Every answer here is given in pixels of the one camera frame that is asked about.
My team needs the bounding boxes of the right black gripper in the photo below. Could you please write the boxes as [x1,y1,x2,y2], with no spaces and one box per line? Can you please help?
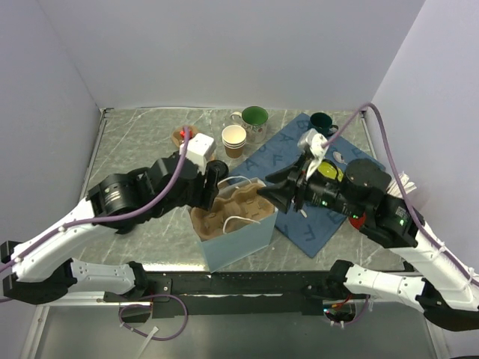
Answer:
[253,152,360,217]

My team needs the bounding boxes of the brown pulp cup carrier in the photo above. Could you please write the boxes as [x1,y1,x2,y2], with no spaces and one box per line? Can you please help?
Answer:
[190,183,276,241]

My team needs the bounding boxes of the light blue paper bag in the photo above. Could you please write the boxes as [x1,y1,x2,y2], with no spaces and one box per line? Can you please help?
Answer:
[197,176,278,273]

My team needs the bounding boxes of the stack of brown paper cups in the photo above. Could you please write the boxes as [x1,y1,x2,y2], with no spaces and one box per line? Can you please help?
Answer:
[222,125,246,159]

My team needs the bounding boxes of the black plastic cup lid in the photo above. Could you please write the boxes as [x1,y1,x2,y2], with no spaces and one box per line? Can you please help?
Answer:
[207,160,229,180]

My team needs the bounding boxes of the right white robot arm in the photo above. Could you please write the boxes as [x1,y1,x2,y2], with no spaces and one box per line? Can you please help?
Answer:
[257,156,478,331]

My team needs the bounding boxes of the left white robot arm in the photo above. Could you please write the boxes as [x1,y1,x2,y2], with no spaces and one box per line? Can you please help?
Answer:
[1,153,229,305]

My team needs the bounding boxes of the yellow dotted plate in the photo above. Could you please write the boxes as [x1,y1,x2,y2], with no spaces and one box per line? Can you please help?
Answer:
[317,159,344,182]

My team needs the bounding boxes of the blue alphabet cloth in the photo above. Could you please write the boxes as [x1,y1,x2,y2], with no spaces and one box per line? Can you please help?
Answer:
[230,114,372,258]

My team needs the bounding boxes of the silver spoon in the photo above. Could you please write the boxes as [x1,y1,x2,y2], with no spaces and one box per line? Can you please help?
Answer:
[333,151,346,164]

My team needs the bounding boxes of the dark green mug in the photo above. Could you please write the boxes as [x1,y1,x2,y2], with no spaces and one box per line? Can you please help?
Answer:
[308,112,339,138]

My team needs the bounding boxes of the white mug green interior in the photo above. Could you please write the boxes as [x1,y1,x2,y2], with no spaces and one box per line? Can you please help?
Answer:
[230,106,269,144]

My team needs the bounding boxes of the red cup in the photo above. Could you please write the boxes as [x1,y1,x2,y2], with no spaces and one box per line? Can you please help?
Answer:
[349,215,366,230]

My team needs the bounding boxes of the white paper-wrapped straws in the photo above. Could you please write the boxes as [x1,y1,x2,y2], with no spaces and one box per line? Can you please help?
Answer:
[387,172,417,198]

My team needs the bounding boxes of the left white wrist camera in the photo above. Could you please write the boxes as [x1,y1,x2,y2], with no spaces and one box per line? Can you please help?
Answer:
[180,129,216,174]

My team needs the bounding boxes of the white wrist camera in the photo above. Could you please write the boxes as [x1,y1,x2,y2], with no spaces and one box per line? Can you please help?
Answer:
[180,129,216,174]
[297,129,329,181]

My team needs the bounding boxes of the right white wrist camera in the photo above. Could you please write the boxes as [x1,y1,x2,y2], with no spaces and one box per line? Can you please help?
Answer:
[297,129,329,181]

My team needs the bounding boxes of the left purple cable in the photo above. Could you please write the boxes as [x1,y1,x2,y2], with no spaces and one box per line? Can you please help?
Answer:
[0,126,189,340]

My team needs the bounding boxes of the purple cable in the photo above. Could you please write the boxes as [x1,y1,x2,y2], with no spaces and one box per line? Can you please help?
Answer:
[0,126,189,340]
[321,102,479,327]

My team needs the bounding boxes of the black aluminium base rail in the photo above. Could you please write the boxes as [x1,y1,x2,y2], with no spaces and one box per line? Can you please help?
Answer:
[37,269,375,319]

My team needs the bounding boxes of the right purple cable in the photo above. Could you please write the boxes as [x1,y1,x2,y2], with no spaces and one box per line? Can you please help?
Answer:
[321,102,479,327]

